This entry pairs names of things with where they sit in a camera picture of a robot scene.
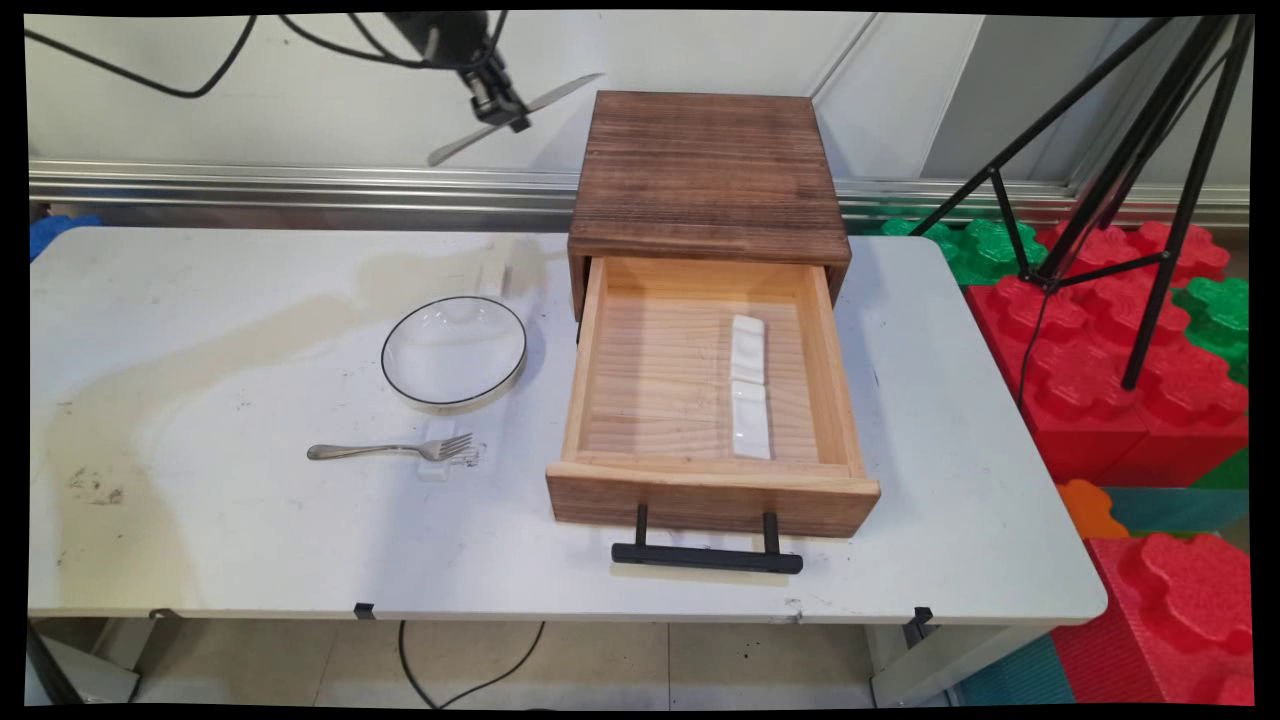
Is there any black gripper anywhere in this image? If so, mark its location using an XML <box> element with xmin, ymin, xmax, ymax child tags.
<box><xmin>457</xmin><ymin>44</ymin><xmax>532</xmax><ymax>135</ymax></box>

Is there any blue textured mat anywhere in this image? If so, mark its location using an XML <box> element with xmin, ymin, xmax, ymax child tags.
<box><xmin>29</xmin><ymin>214</ymin><xmax>103</xmax><ymax>264</ymax></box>

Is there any black hanging cable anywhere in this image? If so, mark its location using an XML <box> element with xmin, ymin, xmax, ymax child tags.
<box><xmin>24</xmin><ymin>14</ymin><xmax>260</xmax><ymax>100</ymax></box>
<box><xmin>278</xmin><ymin>12</ymin><xmax>511</xmax><ymax>73</ymax></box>

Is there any black floor cable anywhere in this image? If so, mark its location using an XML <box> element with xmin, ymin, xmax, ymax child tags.
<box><xmin>397</xmin><ymin>620</ymin><xmax>547</xmax><ymax>710</ymax></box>

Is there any white plate with black rim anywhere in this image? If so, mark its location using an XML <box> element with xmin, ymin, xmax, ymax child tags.
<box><xmin>379</xmin><ymin>295</ymin><xmax>529</xmax><ymax>417</ymax></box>

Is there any dark brown wooden cabinet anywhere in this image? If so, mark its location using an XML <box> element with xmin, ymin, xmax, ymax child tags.
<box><xmin>566</xmin><ymin>90</ymin><xmax>853</xmax><ymax>323</ymax></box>

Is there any steel fork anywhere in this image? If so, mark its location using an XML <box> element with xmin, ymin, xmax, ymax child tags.
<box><xmin>305</xmin><ymin>432</ymin><xmax>475</xmax><ymax>464</ymax></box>

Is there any black metal drawer handle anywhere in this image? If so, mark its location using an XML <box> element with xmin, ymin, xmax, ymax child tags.
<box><xmin>611</xmin><ymin>502</ymin><xmax>805</xmax><ymax>576</ymax></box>

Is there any steel serrated table knife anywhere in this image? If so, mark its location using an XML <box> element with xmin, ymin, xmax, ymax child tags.
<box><xmin>427</xmin><ymin>72</ymin><xmax>607</xmax><ymax>168</ymax></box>

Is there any grey table leg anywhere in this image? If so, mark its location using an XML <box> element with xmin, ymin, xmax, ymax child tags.
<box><xmin>864</xmin><ymin>624</ymin><xmax>1053</xmax><ymax>710</ymax></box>
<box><xmin>28</xmin><ymin>617</ymin><xmax>163</xmax><ymax>707</ymax></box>

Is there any green foam block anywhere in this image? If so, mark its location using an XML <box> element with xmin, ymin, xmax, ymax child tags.
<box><xmin>880</xmin><ymin>217</ymin><xmax>1050</xmax><ymax>288</ymax></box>
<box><xmin>1171</xmin><ymin>276</ymin><xmax>1252</xmax><ymax>387</ymax></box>

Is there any orange foam piece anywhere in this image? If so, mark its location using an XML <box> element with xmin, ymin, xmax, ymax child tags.
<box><xmin>1056</xmin><ymin>479</ymin><xmax>1132</xmax><ymax>542</ymax></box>

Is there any large red foam block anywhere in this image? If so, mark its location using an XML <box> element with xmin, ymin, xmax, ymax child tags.
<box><xmin>963</xmin><ymin>220</ymin><xmax>1250</xmax><ymax>489</ymax></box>

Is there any light wooden drawer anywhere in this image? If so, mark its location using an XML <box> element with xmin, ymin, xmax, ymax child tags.
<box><xmin>545</xmin><ymin>256</ymin><xmax>882</xmax><ymax>540</ymax></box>

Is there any teal foam mat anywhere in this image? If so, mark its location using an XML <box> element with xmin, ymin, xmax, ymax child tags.
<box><xmin>1104</xmin><ymin>486</ymin><xmax>1250</xmax><ymax>537</ymax></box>

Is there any aluminium wall rail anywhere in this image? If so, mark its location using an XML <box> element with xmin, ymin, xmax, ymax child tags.
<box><xmin>28</xmin><ymin>158</ymin><xmax>1252</xmax><ymax>229</ymax></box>

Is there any black camera tripod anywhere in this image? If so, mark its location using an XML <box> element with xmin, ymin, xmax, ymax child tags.
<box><xmin>906</xmin><ymin>14</ymin><xmax>1257</xmax><ymax>392</ymax></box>

